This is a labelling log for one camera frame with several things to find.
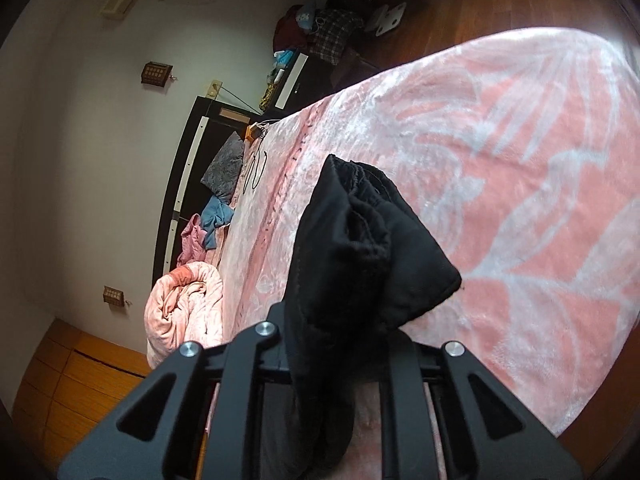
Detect black pants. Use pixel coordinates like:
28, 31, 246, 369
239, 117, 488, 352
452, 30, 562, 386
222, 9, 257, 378
260, 155, 462, 479

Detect blue crumpled cloth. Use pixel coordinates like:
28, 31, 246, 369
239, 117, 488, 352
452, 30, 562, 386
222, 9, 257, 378
201, 196, 234, 250

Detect grey pillow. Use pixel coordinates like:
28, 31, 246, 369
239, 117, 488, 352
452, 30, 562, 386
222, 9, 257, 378
201, 132, 245, 205

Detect pink crumpled garment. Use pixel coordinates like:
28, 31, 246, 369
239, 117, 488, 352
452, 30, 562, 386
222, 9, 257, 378
177, 214, 206, 266

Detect black bed headboard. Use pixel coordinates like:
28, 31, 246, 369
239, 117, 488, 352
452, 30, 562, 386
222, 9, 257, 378
151, 96, 258, 282

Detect cluttered bedside table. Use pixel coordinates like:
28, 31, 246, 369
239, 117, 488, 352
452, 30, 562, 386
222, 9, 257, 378
260, 51, 333, 116

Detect pink folded comforter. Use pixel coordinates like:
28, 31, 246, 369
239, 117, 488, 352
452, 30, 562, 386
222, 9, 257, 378
143, 261, 224, 370

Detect red cloth pile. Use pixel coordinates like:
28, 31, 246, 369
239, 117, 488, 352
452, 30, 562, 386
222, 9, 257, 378
272, 12, 308, 52

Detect pink floral bed blanket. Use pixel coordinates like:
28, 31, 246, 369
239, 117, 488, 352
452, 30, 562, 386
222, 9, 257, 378
219, 27, 639, 434

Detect white plastic stool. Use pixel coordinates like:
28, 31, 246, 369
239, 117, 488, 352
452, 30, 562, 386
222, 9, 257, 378
364, 2, 407, 37

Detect wooden wardrobe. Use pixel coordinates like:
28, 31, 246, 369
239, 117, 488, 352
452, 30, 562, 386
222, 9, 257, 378
11, 318, 150, 474

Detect black cable on bed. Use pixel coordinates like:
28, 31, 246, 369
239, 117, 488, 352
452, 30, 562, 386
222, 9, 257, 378
242, 123, 269, 195

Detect brown wall switch box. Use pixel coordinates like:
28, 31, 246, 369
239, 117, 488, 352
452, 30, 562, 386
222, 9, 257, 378
140, 62, 172, 88

